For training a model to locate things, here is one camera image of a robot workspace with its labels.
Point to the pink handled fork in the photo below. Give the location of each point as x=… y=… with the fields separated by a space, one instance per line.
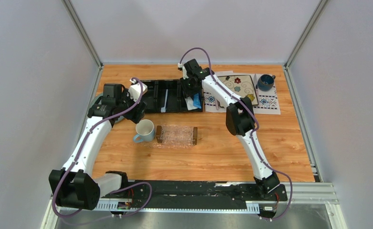
x=217 y=104

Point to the square floral plate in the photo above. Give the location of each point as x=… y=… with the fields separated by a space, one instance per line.
x=240 y=84

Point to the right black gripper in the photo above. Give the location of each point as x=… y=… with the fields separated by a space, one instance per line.
x=188 y=92

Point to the black compartment organizer box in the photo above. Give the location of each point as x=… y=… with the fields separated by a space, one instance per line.
x=154 y=97

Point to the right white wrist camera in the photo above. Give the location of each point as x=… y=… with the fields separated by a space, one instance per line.
x=181 y=67

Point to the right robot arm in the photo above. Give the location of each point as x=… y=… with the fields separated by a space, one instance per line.
x=240 y=120

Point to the patterned white placemat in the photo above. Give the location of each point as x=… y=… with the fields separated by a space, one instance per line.
x=268 y=101

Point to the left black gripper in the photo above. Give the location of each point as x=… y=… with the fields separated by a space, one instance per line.
x=136 y=116

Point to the blue toothpaste tube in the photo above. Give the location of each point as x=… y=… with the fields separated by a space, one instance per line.
x=196 y=101

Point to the grey blue round plate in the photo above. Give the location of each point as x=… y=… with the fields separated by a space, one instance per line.
x=97 y=100

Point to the light blue mug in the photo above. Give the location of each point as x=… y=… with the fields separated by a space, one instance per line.
x=145 y=131

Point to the clear glass tray wooden handles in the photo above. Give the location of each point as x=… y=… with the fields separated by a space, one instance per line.
x=174 y=136

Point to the light blue toothbrush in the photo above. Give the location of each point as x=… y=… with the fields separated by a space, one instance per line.
x=163 y=109

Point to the grey white toothpaste tube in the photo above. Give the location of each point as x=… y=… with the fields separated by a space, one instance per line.
x=190 y=104

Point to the knife beside plate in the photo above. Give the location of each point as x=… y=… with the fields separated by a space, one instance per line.
x=255 y=83

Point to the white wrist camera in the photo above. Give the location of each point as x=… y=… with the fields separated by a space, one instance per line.
x=181 y=67
x=137 y=89

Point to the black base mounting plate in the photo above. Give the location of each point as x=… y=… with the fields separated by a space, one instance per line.
x=198 y=196

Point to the aluminium frame rail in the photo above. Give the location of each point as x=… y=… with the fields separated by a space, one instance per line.
x=312 y=206

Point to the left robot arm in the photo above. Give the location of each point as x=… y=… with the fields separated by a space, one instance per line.
x=73 y=185

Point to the dark blue mug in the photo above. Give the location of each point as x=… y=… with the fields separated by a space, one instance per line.
x=266 y=82

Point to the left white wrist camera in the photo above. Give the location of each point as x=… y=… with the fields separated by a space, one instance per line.
x=137 y=89

